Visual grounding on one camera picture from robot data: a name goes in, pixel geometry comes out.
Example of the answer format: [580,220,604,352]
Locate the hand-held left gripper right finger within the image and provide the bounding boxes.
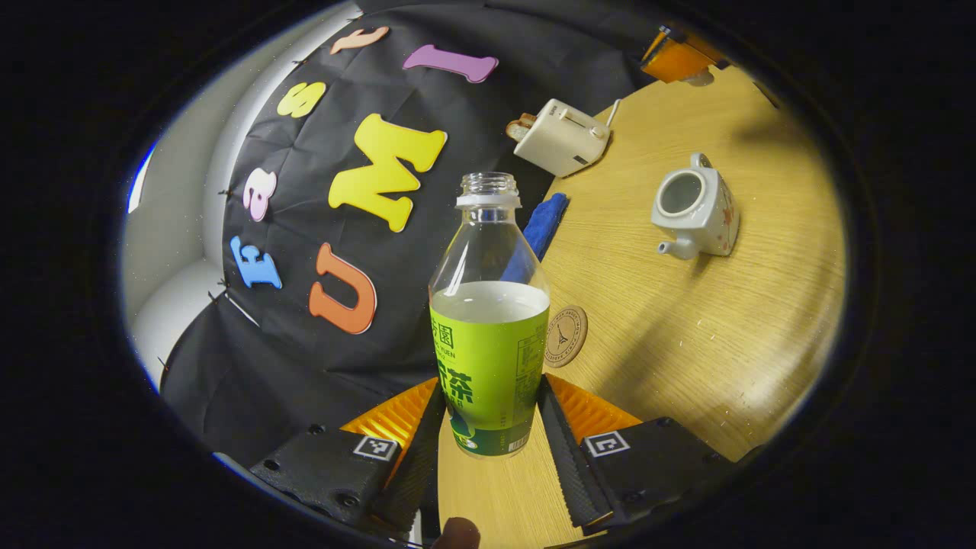
[536,372,763,531]

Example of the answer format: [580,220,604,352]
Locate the blue towel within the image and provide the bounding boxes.
[499,192,570,284]

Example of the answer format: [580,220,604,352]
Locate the black backdrop cloth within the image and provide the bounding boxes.
[160,0,687,466]

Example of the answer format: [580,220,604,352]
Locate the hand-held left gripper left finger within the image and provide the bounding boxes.
[248,376,448,544]

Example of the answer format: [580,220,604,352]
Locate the round cork coaster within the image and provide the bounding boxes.
[544,306,589,369]

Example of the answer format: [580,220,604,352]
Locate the white toaster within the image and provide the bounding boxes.
[514,98,612,178]

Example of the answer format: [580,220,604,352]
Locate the green label water bottle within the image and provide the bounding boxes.
[429,172,551,458]

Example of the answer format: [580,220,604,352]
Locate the white floral teacup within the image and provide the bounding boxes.
[651,152,740,261]

